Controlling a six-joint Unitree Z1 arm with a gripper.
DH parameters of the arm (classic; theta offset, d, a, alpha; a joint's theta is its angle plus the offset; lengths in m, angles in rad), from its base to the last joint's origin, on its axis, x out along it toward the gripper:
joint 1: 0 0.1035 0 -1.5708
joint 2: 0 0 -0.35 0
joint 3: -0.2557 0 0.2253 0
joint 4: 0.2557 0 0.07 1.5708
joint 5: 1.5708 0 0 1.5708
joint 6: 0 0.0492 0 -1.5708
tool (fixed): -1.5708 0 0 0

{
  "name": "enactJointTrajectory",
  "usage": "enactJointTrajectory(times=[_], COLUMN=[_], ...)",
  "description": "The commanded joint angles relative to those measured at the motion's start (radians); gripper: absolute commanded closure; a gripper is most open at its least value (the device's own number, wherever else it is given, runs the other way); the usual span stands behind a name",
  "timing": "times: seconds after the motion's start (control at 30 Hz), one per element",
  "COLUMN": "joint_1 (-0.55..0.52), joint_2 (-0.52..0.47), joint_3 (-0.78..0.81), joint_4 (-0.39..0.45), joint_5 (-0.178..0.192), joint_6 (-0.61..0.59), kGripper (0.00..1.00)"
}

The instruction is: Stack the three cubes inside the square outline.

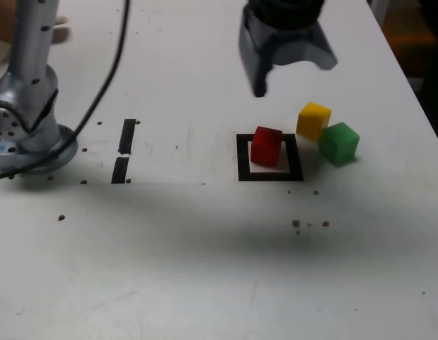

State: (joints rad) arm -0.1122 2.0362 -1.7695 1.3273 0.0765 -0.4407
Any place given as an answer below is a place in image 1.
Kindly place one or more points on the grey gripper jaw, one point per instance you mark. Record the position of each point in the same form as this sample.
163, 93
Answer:
310, 46
254, 56

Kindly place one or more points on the yellow cube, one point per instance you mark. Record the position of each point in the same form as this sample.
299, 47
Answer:
310, 122

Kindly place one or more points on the red cube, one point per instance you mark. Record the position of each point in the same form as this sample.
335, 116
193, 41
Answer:
264, 148

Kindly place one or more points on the green cube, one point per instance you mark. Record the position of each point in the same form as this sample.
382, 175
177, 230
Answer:
337, 145

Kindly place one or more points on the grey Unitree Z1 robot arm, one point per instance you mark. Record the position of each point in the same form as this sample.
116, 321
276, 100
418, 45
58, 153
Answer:
31, 53

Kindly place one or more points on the black tape square outline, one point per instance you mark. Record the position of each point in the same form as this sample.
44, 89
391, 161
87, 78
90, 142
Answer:
241, 159

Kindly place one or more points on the person's hand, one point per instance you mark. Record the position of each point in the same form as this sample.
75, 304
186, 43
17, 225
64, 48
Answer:
61, 32

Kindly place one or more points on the black tape strip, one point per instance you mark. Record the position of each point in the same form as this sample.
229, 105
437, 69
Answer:
126, 134

